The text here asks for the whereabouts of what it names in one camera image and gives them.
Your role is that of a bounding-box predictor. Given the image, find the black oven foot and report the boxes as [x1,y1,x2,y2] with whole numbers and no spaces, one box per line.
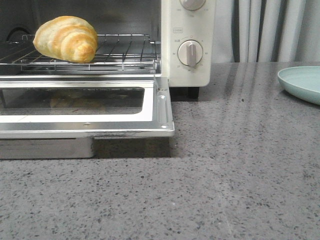
[187,87,200,99]

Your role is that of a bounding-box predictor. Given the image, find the lower timer knob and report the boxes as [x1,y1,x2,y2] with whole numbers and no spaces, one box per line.
[177,40,203,68]

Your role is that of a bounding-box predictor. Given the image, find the cream white toaster oven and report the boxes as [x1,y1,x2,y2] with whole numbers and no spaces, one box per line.
[0,0,216,88]

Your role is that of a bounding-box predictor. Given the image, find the metal wire oven rack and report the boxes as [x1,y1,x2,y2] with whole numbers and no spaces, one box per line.
[0,34,161,75]

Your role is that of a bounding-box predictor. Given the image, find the mint green plate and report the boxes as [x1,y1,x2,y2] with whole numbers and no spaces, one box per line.
[277,66,320,105]

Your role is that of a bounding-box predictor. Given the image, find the golden croissant bread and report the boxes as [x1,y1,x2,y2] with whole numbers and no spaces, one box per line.
[33,16,98,63]

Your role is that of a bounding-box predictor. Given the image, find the grey white curtain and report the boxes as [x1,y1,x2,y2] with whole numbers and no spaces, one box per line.
[212,0,320,63]

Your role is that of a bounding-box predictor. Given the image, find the glass oven door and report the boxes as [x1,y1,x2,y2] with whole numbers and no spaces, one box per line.
[0,75,175,160]

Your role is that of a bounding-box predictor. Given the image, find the upper temperature knob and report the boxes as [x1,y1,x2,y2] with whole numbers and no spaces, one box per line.
[179,0,206,11]

